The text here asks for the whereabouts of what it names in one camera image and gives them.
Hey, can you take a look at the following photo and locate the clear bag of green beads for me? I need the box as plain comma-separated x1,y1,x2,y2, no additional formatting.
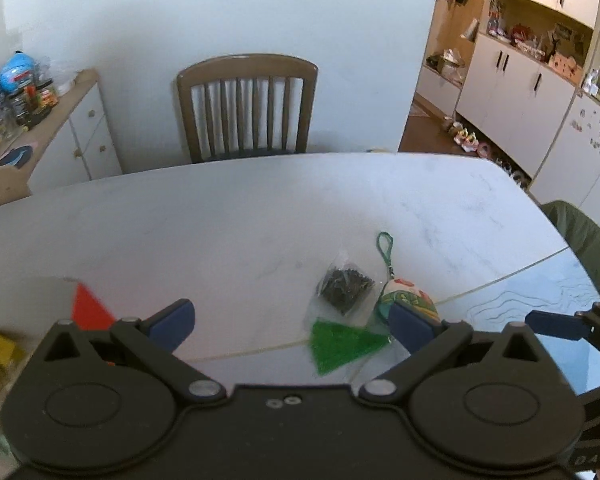
307,319,392,377

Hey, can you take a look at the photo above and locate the blue printed table mat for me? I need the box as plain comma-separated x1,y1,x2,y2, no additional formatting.
180,246,600,396

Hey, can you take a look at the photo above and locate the dark blue mat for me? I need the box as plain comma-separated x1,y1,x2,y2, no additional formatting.
0,145,34,168

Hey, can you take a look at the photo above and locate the clear bag of dark beads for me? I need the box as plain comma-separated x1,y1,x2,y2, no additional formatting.
312,250,376,317

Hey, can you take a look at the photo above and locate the green embroidered charm pouch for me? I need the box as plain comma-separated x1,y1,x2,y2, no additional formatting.
372,231,438,336

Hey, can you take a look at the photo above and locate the green jacket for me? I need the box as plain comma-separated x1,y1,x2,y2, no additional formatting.
540,200,600,311

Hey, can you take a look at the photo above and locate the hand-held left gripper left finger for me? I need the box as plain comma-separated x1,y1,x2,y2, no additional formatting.
27,299,228,403

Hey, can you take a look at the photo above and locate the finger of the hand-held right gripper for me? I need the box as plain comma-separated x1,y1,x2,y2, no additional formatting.
525,302,600,376

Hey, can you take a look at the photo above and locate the jar with yellow label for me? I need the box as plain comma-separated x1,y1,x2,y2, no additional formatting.
35,80,58,108

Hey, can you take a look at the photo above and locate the white wooden wall cabinet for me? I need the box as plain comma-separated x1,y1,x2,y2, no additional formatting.
415,0,600,241

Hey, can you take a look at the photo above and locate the glass jar black lid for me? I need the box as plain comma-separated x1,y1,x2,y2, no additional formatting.
7,91,31,126

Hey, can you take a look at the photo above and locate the red cardboard box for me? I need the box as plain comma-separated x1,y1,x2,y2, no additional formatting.
0,276,118,441

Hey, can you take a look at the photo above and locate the wooden side cabinet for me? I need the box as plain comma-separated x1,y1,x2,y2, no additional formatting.
0,69,123,211

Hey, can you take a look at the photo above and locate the white shoe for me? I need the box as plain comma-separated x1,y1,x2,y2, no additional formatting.
452,127,478,151

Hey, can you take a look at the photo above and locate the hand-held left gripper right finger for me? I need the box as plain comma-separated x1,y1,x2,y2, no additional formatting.
360,302,556,403

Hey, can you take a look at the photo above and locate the brown wooden chair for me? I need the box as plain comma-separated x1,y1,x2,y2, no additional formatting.
176,53,319,165

